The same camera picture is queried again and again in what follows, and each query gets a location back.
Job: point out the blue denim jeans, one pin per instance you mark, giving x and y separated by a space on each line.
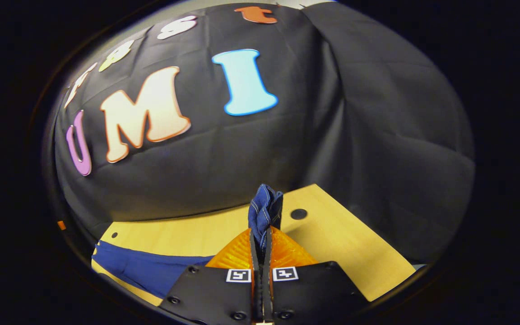
151 268

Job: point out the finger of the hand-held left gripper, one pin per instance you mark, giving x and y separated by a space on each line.
61 225

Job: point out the black backdrop cloth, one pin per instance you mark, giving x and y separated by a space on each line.
242 158

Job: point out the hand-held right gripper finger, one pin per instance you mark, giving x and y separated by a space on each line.
267 289
256 289

